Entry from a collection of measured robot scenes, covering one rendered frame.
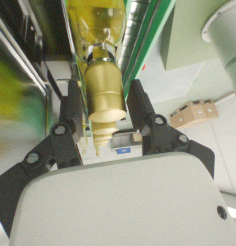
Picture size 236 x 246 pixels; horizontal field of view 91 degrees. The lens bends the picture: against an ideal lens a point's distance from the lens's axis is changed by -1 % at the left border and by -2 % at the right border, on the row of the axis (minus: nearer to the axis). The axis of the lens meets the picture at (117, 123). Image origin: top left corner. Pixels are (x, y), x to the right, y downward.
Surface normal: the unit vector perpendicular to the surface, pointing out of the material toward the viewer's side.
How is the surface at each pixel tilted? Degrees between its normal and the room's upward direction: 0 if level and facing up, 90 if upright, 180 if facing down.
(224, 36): 91
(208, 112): 90
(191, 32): 2
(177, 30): 2
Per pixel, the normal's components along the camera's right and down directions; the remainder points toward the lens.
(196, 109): 0.10, -0.28
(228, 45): -0.94, 0.02
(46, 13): 0.14, 0.95
